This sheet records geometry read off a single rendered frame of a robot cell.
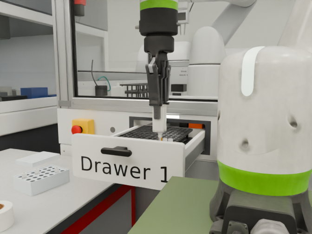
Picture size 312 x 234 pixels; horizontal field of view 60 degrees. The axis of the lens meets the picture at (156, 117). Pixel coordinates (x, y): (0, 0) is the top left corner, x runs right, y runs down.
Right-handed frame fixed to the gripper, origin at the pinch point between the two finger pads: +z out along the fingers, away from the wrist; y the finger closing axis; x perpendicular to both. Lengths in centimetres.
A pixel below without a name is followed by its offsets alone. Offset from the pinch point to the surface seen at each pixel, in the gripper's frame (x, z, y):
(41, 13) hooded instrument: -84, -43, -54
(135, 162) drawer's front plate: -2.1, 8.7, 10.8
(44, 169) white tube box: -36.0, 17.1, 2.7
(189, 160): 7.8, 10.9, -1.2
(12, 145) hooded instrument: -86, 23, -31
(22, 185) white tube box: -34.5, 17.8, 12.7
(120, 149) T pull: -4.5, 5.0, 13.5
